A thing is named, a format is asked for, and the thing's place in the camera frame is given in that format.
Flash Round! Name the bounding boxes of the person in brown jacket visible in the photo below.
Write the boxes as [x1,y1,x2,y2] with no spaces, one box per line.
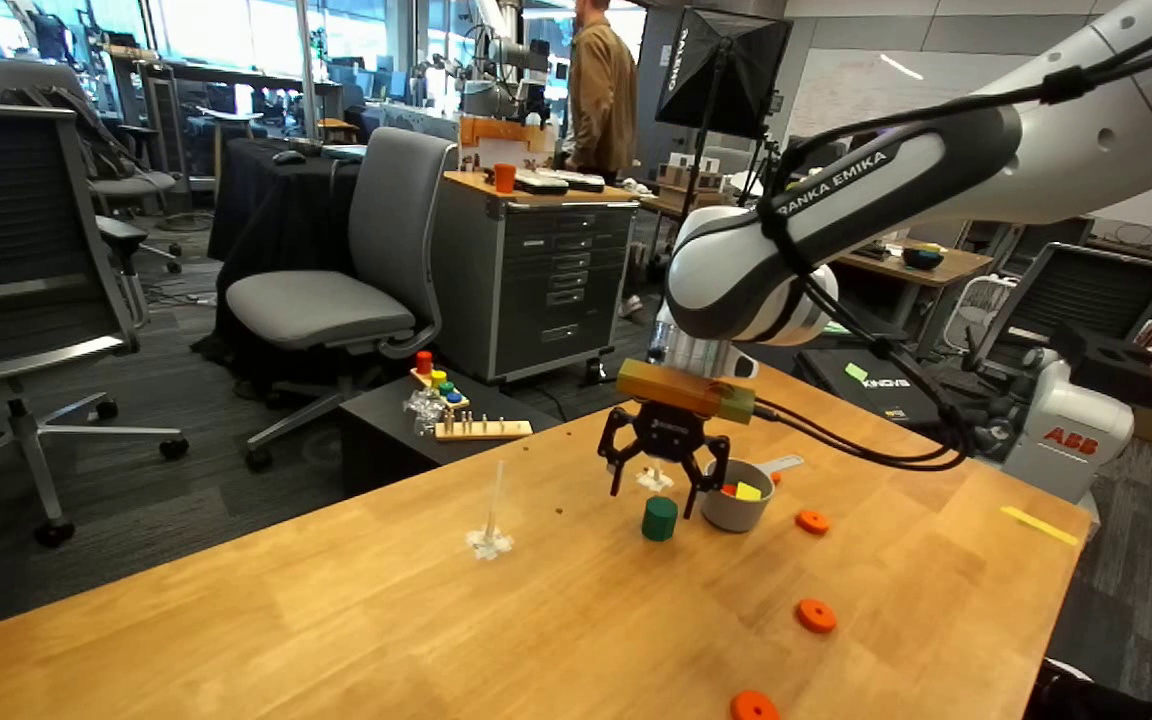
[565,0,644,182]

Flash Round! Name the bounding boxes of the black bag with green sticker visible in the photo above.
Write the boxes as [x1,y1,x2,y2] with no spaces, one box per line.
[792,335,992,433]

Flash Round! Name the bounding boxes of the wooden peg bar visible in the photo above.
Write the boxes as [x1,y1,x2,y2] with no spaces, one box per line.
[427,412,535,445]

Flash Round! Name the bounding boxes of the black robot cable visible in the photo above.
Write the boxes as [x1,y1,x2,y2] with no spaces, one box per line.
[745,3,1152,475]

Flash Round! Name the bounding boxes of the gray drawer cabinet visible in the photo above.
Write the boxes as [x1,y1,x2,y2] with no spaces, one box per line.
[427,167,644,392]

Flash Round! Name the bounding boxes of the wooden background desk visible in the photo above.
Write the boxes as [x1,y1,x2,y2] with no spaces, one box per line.
[826,236,992,290]

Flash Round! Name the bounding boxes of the dark tilted monitor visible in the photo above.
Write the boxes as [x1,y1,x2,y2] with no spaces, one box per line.
[981,236,1152,375]

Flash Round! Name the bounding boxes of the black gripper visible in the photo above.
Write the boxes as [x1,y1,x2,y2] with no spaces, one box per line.
[595,405,735,524]

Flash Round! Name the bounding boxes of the gray office chair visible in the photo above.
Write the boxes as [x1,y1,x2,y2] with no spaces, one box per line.
[221,122,463,471]

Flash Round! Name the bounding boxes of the green cylinder block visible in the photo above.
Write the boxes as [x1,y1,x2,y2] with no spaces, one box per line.
[637,492,680,543]

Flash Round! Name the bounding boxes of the orange box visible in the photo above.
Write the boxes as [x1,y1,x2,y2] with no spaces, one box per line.
[456,111,558,170]

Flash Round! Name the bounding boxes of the crumpled clear plastic bag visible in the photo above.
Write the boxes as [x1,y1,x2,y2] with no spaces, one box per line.
[401,392,450,437]

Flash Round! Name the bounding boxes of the yellow tape strip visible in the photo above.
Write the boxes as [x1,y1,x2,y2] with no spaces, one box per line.
[996,498,1084,550]

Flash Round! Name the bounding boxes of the gray pot with handle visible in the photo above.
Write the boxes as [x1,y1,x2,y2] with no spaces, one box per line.
[697,450,807,540]

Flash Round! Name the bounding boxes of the colourful stacking toy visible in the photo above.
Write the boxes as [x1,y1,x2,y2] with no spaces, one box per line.
[406,349,471,416]

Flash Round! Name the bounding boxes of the white ABB robot base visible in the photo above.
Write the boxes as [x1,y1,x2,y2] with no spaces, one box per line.
[1000,349,1139,506]

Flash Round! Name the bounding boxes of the clear wine glass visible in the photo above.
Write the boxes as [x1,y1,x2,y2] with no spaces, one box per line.
[463,463,515,564]

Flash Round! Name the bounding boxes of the low black side table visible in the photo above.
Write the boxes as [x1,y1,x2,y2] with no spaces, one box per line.
[330,375,569,492]

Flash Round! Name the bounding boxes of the black mesh office chair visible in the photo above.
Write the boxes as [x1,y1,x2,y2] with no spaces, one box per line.
[0,97,191,550]

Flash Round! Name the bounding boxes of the black softbox shade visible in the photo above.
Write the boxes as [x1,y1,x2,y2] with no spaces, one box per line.
[651,12,795,142]

